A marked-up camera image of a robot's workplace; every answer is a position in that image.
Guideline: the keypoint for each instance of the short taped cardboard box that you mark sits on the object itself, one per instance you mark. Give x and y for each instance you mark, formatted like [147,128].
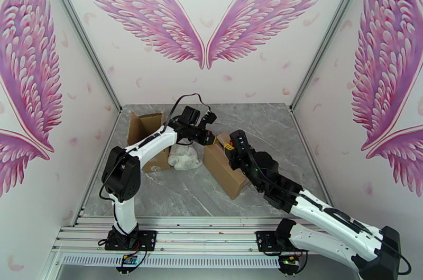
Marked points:
[221,170]

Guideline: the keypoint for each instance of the white soft bundle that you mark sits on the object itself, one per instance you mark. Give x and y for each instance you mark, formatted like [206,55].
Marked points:
[185,158]

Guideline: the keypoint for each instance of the long taped cardboard box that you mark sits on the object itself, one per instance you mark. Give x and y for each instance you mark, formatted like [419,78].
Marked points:
[138,130]

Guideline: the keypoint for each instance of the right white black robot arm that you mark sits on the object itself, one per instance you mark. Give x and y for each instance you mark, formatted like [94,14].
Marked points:
[330,219]

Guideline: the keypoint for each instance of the small green circuit board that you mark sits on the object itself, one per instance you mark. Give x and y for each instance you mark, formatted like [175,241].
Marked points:
[129,260]
[289,260]

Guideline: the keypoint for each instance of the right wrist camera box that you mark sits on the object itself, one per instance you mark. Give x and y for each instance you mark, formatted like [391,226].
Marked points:
[238,143]

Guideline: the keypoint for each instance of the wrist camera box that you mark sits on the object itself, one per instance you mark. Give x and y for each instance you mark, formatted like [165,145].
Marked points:
[238,143]
[208,118]

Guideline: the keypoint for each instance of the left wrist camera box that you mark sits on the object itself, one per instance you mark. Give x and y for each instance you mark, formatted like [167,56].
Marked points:
[208,118]

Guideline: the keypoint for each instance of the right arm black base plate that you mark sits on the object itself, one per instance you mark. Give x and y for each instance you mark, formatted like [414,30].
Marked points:
[264,241]

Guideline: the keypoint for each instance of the aluminium rail frame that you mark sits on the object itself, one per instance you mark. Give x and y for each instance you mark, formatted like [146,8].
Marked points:
[205,236]

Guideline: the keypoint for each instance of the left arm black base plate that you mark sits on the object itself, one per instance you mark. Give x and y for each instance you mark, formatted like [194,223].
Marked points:
[147,239]

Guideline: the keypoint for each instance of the aluminium corner post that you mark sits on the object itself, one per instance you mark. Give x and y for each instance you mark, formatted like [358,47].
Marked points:
[94,57]
[318,57]

